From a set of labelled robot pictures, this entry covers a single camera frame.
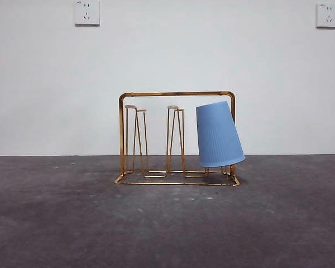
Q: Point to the blue ribbed plastic cup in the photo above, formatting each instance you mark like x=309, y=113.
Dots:
x=219, y=136

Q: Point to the white wall socket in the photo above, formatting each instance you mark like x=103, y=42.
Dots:
x=328, y=15
x=87, y=14

